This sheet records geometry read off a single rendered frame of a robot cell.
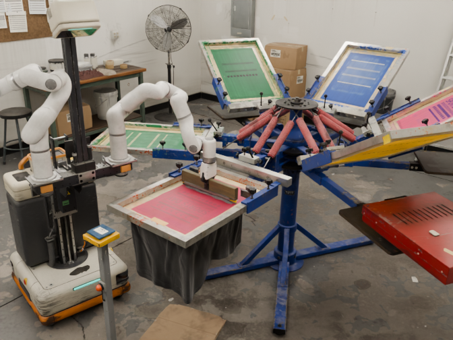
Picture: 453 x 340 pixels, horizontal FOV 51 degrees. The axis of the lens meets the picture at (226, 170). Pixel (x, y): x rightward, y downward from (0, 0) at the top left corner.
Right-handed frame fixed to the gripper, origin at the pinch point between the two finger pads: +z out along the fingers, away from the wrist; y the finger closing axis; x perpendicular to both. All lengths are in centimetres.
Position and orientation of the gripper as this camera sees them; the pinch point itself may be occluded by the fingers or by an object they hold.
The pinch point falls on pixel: (208, 185)
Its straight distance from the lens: 279.1
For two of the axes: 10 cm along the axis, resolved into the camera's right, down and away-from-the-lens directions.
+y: -6.2, 3.0, -7.2
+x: 7.8, 2.7, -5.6
